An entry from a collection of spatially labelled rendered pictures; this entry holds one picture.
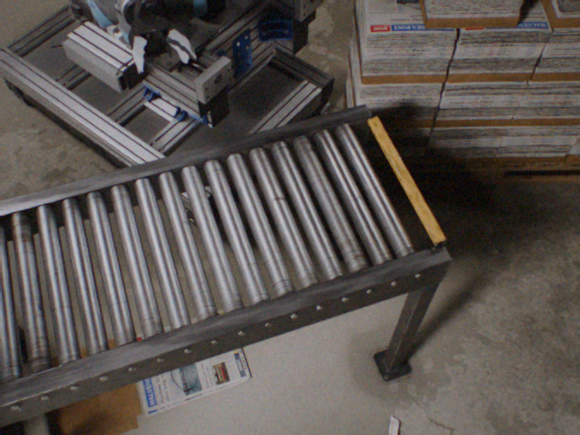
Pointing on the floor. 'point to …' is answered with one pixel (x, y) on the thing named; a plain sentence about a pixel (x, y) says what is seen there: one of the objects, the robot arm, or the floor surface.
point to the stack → (467, 91)
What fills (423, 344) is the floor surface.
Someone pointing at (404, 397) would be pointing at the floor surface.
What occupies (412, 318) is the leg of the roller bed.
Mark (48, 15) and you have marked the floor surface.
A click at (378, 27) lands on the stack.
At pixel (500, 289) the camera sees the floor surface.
